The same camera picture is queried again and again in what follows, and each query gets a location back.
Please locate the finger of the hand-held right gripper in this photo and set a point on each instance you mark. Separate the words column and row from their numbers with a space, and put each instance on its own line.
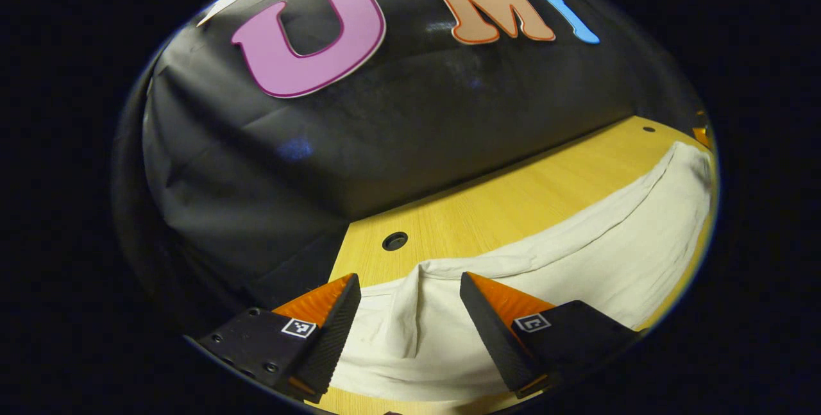
column 704, row 138

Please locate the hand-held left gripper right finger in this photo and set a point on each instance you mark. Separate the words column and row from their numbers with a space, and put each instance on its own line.
column 494, row 344

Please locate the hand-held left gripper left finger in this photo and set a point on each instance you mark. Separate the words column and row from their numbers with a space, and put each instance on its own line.
column 333, row 338

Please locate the white jeans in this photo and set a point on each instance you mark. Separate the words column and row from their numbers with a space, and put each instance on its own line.
column 577, row 254

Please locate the black backdrop cloth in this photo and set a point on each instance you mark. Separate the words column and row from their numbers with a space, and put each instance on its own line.
column 385, row 139

